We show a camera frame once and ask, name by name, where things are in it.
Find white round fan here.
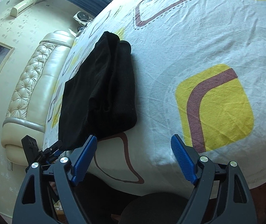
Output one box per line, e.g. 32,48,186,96
73,10,93,27

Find cream padded headboard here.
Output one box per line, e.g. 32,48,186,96
1,30,76,148

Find patterned white bed sheet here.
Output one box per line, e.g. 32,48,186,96
42,0,266,190

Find black pants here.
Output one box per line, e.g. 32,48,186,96
58,31,138,151

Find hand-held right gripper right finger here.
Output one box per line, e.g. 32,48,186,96
170,134,258,224

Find cream wall air conditioner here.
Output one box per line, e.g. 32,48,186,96
10,0,38,17

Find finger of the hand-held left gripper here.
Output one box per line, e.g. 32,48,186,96
45,150,63,163
43,140,63,156

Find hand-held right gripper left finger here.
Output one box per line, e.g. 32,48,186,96
13,135,98,224

